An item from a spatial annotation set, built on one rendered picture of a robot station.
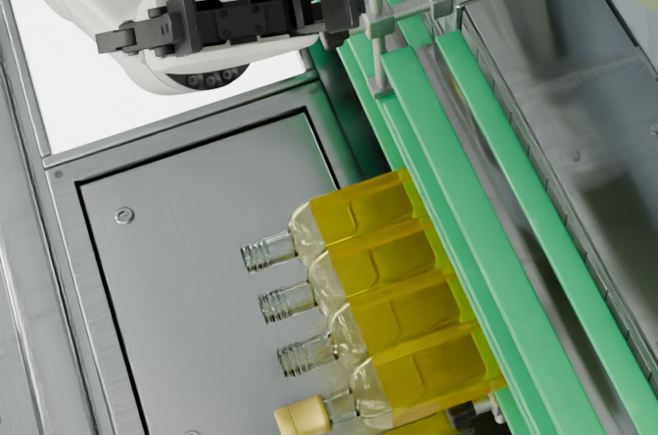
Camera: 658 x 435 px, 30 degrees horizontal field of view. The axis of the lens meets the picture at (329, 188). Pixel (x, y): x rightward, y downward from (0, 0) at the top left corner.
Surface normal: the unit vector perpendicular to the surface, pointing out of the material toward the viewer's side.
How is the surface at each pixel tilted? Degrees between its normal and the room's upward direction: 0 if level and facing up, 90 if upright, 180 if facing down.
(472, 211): 90
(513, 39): 90
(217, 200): 90
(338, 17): 15
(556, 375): 90
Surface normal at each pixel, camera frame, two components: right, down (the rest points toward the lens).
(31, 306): -0.08, -0.53
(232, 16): 0.33, 0.04
